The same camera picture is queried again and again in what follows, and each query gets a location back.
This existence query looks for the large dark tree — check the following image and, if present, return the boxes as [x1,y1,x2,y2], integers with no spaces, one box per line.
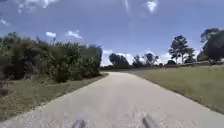
[196,27,224,64]

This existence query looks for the row of distant trees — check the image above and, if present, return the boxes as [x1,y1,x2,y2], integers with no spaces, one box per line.
[100,51,178,70]

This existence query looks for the open grass field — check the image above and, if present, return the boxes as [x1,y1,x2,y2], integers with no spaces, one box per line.
[109,64,224,115]

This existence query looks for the grey concrete path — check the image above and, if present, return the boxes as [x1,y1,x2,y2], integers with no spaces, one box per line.
[0,71,224,128]

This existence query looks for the robot's own part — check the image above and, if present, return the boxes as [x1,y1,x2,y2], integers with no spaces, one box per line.
[71,119,87,128]
[142,115,160,128]

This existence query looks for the tall dark tree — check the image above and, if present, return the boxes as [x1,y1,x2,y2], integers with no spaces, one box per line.
[168,34,196,65]

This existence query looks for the grass verge beside bushes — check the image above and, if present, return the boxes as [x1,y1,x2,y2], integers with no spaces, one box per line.
[0,73,110,122]

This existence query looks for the thicket of green bushes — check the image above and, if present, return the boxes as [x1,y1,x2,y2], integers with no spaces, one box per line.
[0,32,104,84]

